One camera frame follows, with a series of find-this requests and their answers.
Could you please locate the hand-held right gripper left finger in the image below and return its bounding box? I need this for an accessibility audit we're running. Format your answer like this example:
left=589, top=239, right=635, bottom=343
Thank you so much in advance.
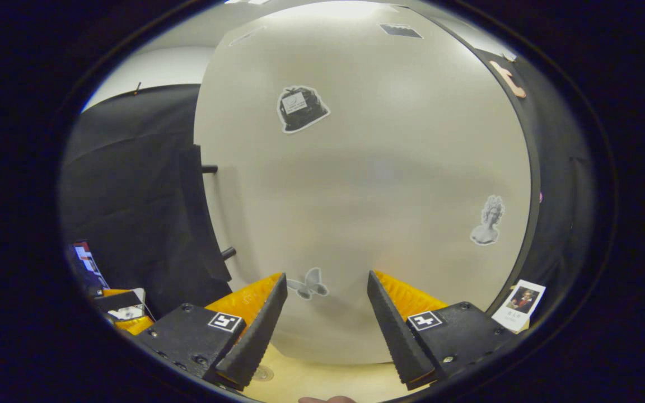
left=132, top=272, right=289, bottom=391

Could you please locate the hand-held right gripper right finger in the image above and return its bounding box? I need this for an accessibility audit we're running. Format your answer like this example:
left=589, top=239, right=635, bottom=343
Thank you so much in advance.
left=366, top=270, right=516, bottom=391

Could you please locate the red and white printed item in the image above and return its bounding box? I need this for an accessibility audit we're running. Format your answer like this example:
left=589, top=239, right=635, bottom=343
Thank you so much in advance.
left=69, top=240, right=105, bottom=297

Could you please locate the white book with portrait cover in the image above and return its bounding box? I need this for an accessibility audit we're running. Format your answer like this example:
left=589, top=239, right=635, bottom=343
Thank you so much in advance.
left=491, top=279, right=547, bottom=335

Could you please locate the black door handle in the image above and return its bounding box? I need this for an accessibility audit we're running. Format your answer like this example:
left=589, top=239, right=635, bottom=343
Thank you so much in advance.
left=180, top=144, right=237, bottom=284

